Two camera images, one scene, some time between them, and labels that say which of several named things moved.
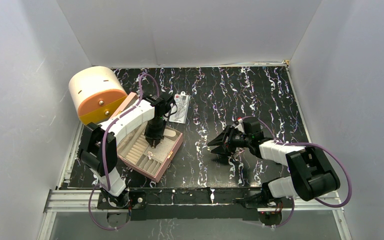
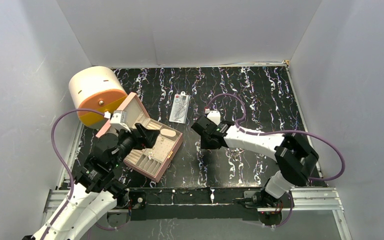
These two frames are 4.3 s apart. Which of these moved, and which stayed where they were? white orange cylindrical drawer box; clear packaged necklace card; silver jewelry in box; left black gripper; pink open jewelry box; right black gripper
Moved: right black gripper; left black gripper
Stayed: silver jewelry in box; clear packaged necklace card; pink open jewelry box; white orange cylindrical drawer box
